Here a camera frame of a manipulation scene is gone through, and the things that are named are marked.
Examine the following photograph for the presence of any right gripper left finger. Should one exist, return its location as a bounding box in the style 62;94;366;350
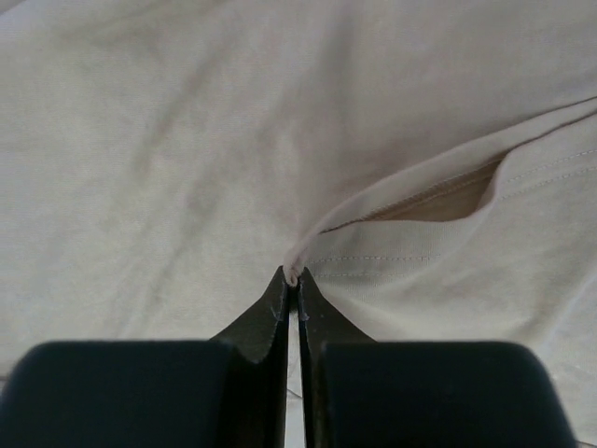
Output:
1;273;289;447

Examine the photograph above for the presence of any beige t shirt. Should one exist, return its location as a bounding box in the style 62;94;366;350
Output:
1;1;596;446

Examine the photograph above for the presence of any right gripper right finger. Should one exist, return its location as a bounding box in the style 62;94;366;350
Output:
297;272;576;447

